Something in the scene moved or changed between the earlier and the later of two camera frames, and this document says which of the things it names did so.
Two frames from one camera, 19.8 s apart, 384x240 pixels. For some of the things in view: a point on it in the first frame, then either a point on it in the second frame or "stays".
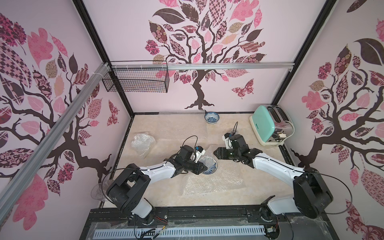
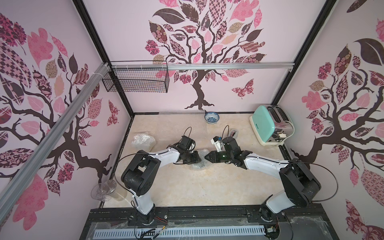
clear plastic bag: (142, 143) stays
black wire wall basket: (139, 80) stays
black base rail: (280, 228) stays
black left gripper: (199, 170) to (196, 158)
